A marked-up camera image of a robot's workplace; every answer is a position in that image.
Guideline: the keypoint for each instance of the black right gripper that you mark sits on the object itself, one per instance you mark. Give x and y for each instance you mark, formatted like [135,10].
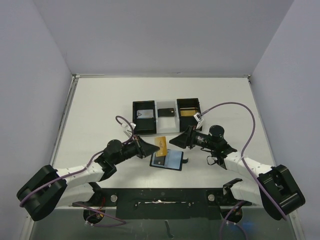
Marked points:
[189,136]

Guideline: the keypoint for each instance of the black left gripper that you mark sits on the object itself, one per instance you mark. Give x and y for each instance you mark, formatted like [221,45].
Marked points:
[147,149]

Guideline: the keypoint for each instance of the gold card from holder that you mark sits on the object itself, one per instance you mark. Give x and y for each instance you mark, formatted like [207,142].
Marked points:
[161,142]

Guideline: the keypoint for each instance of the black leather card holder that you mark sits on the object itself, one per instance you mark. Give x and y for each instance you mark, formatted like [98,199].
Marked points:
[174,160]

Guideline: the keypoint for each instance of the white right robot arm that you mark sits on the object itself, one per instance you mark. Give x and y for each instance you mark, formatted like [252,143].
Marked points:
[272,187]

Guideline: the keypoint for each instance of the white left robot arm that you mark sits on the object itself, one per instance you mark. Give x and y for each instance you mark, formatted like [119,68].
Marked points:
[45,190]

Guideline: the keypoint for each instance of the gold credit card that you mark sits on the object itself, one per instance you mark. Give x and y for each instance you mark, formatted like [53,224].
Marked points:
[188,112]

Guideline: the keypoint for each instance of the black credit card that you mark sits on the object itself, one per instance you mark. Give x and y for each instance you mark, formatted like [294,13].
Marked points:
[166,112]

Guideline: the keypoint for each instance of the silver credit card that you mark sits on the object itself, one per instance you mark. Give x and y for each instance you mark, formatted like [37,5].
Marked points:
[145,113]

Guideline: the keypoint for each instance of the black left bin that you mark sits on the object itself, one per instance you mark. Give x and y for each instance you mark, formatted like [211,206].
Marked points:
[144,126]

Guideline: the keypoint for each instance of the white middle bin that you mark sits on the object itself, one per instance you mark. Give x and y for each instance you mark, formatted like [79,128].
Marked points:
[167,125]

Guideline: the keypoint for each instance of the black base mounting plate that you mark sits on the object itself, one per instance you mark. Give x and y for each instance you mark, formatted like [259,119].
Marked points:
[162,203]

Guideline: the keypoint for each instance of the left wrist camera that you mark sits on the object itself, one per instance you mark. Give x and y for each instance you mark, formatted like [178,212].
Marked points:
[128,129]

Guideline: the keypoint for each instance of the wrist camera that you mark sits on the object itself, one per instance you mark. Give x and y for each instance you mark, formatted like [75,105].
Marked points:
[128,129]
[200,121]

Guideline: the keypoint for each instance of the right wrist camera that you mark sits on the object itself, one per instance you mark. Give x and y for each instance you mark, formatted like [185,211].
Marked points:
[200,121]

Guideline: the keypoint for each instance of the aluminium frame rail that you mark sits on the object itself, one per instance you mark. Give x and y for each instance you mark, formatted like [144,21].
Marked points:
[28,223]

